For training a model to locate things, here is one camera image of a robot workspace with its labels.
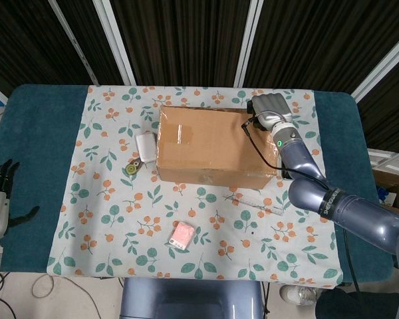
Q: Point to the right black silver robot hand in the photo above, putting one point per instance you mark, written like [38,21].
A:
[272,108]

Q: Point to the brown cardboard box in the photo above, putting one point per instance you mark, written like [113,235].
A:
[212,149]

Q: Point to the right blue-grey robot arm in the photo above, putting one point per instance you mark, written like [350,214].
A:
[352,209]

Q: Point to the teal plush table cover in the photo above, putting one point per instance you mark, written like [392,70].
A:
[36,149]

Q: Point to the clear plastic ruler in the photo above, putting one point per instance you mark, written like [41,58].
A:
[252,202]

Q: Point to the floral print tablecloth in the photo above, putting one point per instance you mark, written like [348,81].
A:
[119,206]

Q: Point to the white power adapter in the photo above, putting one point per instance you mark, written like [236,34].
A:
[145,148]

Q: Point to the correction tape dispenser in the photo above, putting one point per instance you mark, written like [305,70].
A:
[132,169]

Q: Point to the pink tissue pack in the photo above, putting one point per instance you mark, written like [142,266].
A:
[181,235]

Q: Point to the white sneaker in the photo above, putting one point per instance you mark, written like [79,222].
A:
[297,294]

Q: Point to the blue-grey robot torso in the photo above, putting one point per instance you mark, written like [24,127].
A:
[191,299]

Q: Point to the black fabric bag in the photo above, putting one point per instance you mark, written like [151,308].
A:
[352,305]

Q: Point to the white metal frame rail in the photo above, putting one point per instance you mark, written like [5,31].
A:
[390,157]

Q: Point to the double white frame post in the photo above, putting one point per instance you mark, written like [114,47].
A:
[114,40]

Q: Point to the thin white frame post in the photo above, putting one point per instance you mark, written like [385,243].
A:
[74,43]

